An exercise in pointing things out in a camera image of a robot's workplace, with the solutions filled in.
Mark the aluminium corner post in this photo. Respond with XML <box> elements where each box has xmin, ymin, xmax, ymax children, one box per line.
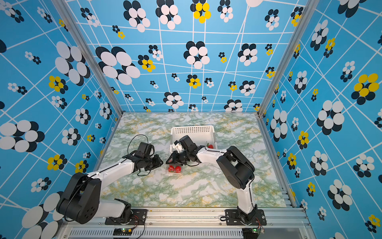
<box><xmin>258</xmin><ymin>0</ymin><xmax>320</xmax><ymax>118</ymax></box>
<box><xmin>52</xmin><ymin>1</ymin><xmax>123</xmax><ymax>117</ymax></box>

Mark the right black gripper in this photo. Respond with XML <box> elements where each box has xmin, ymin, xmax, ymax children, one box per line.
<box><xmin>165</xmin><ymin>151</ymin><xmax>191</xmax><ymax>166</ymax></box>

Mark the clear plastic clamshell container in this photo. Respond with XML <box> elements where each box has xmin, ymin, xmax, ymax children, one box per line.
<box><xmin>166</xmin><ymin>162</ymin><xmax>190</xmax><ymax>174</ymax></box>

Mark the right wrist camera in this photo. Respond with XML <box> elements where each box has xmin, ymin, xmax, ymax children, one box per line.
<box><xmin>173</xmin><ymin>135</ymin><xmax>198</xmax><ymax>153</ymax></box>

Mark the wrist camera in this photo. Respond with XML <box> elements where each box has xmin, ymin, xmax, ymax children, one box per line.
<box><xmin>135</xmin><ymin>142</ymin><xmax>155</xmax><ymax>158</ymax></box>
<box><xmin>173</xmin><ymin>135</ymin><xmax>198</xmax><ymax>153</ymax></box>

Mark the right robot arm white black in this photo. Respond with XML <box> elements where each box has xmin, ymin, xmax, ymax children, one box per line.
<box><xmin>166</xmin><ymin>146</ymin><xmax>258</xmax><ymax>225</ymax></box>

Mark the white perforated plastic basket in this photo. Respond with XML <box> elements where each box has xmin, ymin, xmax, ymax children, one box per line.
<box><xmin>170</xmin><ymin>125</ymin><xmax>217</xmax><ymax>153</ymax></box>

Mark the left aluminium corner post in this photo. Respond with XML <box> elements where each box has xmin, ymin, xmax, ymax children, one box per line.
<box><xmin>52</xmin><ymin>1</ymin><xmax>123</xmax><ymax>117</ymax></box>

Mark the green circuit board left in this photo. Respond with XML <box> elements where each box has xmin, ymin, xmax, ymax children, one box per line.
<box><xmin>113</xmin><ymin>228</ymin><xmax>133</xmax><ymax>237</ymax></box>

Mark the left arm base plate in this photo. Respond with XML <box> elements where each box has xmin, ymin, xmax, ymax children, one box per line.
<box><xmin>105</xmin><ymin>209</ymin><xmax>148</xmax><ymax>226</ymax></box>

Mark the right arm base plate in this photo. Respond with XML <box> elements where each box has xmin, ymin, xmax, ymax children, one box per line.
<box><xmin>221</xmin><ymin>208</ymin><xmax>267</xmax><ymax>226</ymax></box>

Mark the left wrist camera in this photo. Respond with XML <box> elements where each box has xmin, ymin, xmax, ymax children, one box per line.
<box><xmin>135</xmin><ymin>142</ymin><xmax>155</xmax><ymax>158</ymax></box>

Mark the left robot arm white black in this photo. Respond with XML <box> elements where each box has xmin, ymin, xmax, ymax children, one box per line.
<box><xmin>56</xmin><ymin>150</ymin><xmax>163</xmax><ymax>225</ymax></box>

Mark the right aluminium corner post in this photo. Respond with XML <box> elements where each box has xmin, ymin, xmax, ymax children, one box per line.
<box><xmin>258</xmin><ymin>0</ymin><xmax>320</xmax><ymax>118</ymax></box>

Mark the aluminium front frame rail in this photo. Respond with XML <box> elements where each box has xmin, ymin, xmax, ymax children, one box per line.
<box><xmin>57</xmin><ymin>207</ymin><xmax>317</xmax><ymax>239</ymax></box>

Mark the circuit board right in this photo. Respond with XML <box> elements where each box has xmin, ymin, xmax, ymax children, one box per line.
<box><xmin>242</xmin><ymin>228</ymin><xmax>264</xmax><ymax>239</ymax></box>

